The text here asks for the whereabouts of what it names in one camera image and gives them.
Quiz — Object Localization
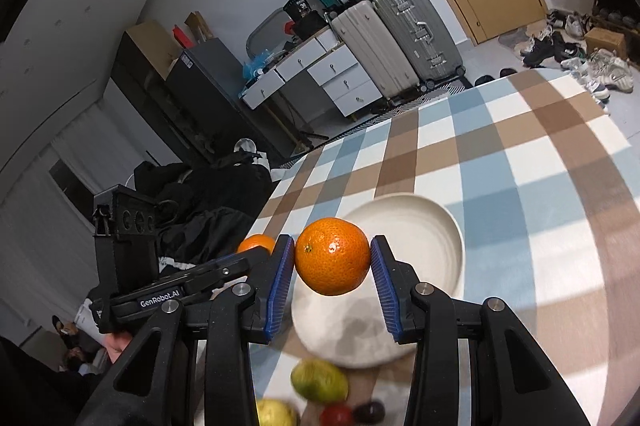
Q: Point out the small orange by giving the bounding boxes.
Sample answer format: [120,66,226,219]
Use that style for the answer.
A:
[236,235,276,254]

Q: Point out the large orange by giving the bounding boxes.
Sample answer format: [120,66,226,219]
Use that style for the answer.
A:
[295,217,371,296]

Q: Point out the green bumpy citrus fruit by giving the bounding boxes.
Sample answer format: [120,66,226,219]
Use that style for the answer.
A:
[291,358,349,404]

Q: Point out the yellow-green citrus fruit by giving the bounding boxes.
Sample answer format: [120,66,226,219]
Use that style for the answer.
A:
[256,399,298,426]

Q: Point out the red tomato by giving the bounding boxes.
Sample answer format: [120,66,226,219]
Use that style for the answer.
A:
[319,404,355,426]

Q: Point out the person's left hand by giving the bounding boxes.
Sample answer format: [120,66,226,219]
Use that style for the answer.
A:
[103,332,132,363]

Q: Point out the cream round plate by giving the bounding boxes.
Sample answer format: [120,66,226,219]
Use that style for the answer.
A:
[292,193,465,368]

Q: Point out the black clothes pile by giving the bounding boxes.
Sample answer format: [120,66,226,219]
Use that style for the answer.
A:
[134,150,273,265]

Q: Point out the dark cabinet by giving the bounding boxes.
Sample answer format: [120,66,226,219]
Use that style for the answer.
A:
[111,20,295,166]

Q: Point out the dark plum upper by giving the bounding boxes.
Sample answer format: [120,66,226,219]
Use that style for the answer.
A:
[352,400,386,425]

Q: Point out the checkered tablecloth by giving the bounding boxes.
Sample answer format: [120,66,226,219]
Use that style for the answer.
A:
[252,70,639,425]

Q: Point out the white drawer desk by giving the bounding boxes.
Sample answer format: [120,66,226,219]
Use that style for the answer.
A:
[240,29,382,116]

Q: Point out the silver grey suitcase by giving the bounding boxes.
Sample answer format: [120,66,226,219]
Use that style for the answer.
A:
[373,0,465,85]

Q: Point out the beige suitcase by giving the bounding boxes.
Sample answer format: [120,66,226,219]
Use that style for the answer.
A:
[331,1,420,99]

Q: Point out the white sneakers on floor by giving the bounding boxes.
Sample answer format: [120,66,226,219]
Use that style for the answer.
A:
[561,49,634,104]

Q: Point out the cardboard box on floor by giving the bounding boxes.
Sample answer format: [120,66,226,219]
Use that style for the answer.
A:
[585,27,628,59]

